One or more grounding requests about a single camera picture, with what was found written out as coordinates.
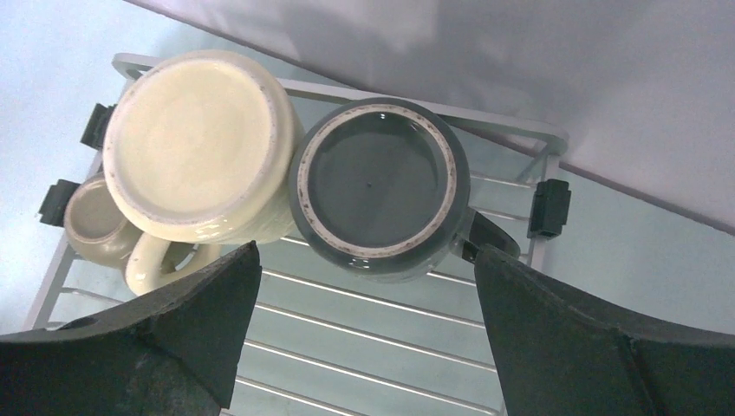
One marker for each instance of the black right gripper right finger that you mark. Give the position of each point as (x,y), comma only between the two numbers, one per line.
(561,351)

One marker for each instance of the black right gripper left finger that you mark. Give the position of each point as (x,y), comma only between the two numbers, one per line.
(172,351)

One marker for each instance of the cream beige mug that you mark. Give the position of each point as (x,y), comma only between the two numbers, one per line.
(197,155)

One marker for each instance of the dark grey mug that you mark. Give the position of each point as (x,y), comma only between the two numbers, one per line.
(381,188)

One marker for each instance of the clear acrylic dish rack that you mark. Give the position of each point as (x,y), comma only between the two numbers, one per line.
(323,342)

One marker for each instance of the small beige cup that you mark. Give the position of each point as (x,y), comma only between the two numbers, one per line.
(96,228)

